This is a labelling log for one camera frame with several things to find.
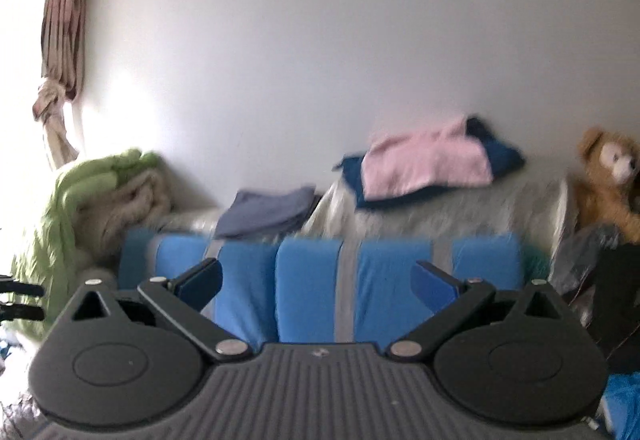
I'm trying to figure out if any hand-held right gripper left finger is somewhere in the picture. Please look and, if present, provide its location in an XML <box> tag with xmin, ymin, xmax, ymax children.
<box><xmin>65</xmin><ymin>257</ymin><xmax>252</xmax><ymax>363</ymax></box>

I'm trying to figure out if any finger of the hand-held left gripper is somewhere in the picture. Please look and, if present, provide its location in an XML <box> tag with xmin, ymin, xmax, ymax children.
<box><xmin>0</xmin><ymin>280</ymin><xmax>47</xmax><ymax>297</ymax></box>
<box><xmin>0</xmin><ymin>303</ymin><xmax>48</xmax><ymax>323</ymax></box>

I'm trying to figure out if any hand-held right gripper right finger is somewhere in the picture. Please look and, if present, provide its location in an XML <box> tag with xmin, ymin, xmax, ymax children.
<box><xmin>389</xmin><ymin>260</ymin><xmax>573</xmax><ymax>363</ymax></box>

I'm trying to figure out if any blue pillow with grey stripes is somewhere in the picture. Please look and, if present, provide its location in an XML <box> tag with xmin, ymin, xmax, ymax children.
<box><xmin>119</xmin><ymin>227</ymin><xmax>279</xmax><ymax>352</ymax></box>
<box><xmin>275</xmin><ymin>232</ymin><xmax>524</xmax><ymax>347</ymax></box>

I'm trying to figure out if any light green blanket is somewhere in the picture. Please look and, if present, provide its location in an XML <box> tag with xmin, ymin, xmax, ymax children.
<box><xmin>10</xmin><ymin>147</ymin><xmax>165</xmax><ymax>337</ymax></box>

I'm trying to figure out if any grey folded cloth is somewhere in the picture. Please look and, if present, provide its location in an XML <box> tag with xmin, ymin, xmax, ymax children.
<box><xmin>212</xmin><ymin>186</ymin><xmax>319</xmax><ymax>241</ymax></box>

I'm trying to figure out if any beige fuzzy blanket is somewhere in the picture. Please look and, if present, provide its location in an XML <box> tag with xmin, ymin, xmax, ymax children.
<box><xmin>75</xmin><ymin>167</ymin><xmax>174</xmax><ymax>267</ymax></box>

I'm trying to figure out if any teal cloth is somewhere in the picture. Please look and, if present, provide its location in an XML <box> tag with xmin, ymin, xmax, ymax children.
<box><xmin>522</xmin><ymin>246</ymin><xmax>552</xmax><ymax>284</ymax></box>

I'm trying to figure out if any cream fuzzy cover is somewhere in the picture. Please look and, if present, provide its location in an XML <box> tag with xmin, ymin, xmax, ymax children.
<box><xmin>160</xmin><ymin>176</ymin><xmax>572</xmax><ymax>241</ymax></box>

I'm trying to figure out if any pink cloth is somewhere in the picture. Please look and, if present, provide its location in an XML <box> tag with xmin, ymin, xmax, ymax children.
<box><xmin>361</xmin><ymin>115</ymin><xmax>496</xmax><ymax>201</ymax></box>

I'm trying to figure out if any clear plastic bag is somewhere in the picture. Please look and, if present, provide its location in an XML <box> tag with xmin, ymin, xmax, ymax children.
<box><xmin>549</xmin><ymin>224</ymin><xmax>622</xmax><ymax>301</ymax></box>

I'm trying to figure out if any dark blue cloth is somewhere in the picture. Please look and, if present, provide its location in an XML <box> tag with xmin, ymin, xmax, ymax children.
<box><xmin>332</xmin><ymin>116</ymin><xmax>527</xmax><ymax>210</ymax></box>

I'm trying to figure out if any brown teddy bear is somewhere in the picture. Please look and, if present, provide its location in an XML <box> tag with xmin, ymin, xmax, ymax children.
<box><xmin>570</xmin><ymin>126</ymin><xmax>640</xmax><ymax>244</ymax></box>

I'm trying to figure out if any bright window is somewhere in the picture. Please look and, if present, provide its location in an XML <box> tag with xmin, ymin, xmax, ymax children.
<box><xmin>0</xmin><ymin>0</ymin><xmax>56</xmax><ymax>221</ymax></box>

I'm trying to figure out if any beige patterned curtain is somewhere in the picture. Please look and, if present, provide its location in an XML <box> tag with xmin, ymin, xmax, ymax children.
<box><xmin>31</xmin><ymin>0</ymin><xmax>90</xmax><ymax>171</ymax></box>

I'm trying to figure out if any blue cable coil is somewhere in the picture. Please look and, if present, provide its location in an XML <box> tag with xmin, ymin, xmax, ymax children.
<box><xmin>599</xmin><ymin>371</ymin><xmax>640</xmax><ymax>440</ymax></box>

